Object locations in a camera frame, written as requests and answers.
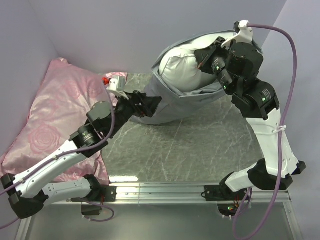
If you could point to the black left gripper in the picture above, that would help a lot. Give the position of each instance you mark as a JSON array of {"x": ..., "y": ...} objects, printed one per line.
[{"x": 137, "y": 98}]

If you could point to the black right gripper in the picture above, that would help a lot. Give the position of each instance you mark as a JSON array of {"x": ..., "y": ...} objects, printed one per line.
[{"x": 205, "y": 56}]

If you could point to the grey pillowcase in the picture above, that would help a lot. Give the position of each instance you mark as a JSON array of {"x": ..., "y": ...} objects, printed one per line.
[{"x": 176, "y": 105}]

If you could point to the white pillow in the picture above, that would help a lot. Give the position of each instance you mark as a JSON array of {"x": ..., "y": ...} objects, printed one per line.
[{"x": 178, "y": 67}]

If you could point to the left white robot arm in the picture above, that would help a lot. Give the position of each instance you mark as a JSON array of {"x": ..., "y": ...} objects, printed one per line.
[{"x": 30, "y": 191}]

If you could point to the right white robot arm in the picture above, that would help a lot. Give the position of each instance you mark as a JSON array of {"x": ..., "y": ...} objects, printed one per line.
[{"x": 236, "y": 68}]

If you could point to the pink floral pillow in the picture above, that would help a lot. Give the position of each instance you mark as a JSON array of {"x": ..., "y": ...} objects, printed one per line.
[{"x": 60, "y": 107}]

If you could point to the left black controller box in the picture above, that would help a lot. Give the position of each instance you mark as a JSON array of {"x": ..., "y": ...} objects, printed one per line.
[{"x": 90, "y": 210}]

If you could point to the right controller board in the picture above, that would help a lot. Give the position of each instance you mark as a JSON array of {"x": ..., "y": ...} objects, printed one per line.
[{"x": 228, "y": 210}]

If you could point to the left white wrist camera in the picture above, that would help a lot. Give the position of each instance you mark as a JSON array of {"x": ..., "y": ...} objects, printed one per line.
[{"x": 116, "y": 85}]

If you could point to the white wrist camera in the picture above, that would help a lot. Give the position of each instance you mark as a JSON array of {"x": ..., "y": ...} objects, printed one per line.
[
  {"x": 116, "y": 85},
  {"x": 243, "y": 34}
]

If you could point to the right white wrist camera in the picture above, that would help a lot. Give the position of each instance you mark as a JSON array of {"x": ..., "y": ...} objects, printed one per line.
[{"x": 243, "y": 34}]

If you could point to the aluminium mounting rail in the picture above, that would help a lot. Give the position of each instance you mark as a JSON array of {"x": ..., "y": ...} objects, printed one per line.
[{"x": 136, "y": 193}]

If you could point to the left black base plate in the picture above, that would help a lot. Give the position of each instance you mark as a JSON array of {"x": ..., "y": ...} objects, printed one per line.
[{"x": 104, "y": 193}]

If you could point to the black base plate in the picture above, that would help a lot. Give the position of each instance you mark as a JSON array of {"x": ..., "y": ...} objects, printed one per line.
[
  {"x": 219, "y": 193},
  {"x": 104, "y": 193}
]

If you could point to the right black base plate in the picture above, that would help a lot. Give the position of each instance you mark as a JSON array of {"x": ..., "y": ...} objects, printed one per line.
[{"x": 219, "y": 193}]

